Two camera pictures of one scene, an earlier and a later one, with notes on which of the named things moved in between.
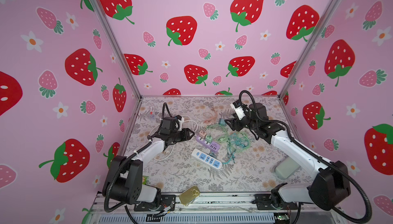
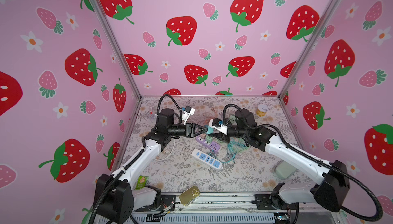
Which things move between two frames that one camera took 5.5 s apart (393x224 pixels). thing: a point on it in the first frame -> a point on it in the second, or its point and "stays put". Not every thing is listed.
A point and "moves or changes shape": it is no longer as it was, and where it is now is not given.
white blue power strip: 206,159 stays put
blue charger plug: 222,121 moves or changes shape
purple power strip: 213,146 stays put
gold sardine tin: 188,195 stays put
